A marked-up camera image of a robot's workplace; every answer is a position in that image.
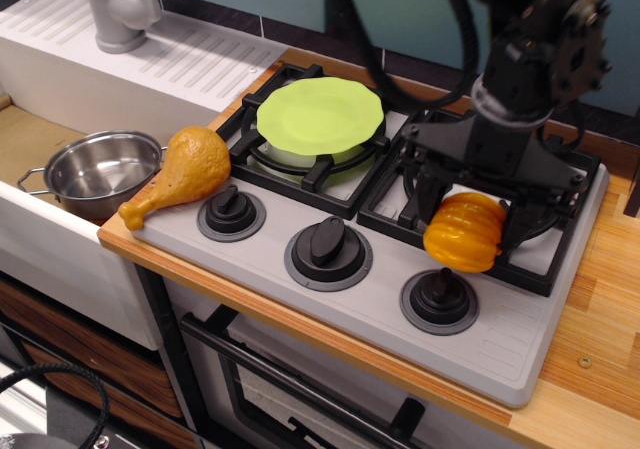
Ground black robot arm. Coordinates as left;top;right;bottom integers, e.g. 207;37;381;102
334;0;611;253

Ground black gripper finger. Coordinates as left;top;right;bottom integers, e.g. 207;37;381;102
502;201;547;254
416;162;452;225

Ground black left burner grate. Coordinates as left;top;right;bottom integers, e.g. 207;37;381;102
218;64;410;221

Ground grey toy faucet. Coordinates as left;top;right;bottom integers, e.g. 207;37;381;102
88;0;162;54

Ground orange toy pumpkin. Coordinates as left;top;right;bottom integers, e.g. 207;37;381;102
423;192;506;273

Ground light green plate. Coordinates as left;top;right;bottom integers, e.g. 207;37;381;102
256;77;384;156

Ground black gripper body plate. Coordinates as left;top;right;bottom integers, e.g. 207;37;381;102
401;115;586;207

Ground small steel pot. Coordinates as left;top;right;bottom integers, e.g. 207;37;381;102
17;130;165;220

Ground white toy sink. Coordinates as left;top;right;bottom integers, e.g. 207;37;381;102
1;0;285;350

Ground black stove knob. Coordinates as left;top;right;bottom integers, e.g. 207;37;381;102
197;185;266;243
284;216;373;292
400;268;479;336

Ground toy oven door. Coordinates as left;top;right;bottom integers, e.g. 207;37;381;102
179;305;517;448

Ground black right stove knob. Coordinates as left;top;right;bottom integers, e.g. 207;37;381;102
400;268;479;336

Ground black left stove knob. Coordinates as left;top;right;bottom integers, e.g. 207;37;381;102
197;185;266;243

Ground toy chicken drumstick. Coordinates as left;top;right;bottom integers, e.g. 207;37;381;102
118;126;232;231

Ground black braided cable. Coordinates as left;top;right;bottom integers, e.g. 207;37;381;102
0;361;111;449

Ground wooden drawer fronts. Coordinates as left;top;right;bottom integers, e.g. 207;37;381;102
1;274;196;449

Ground grey toy stove top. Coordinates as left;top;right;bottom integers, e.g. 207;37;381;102
136;162;609;408

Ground black middle stove knob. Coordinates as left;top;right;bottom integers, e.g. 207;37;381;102
284;216;373;292

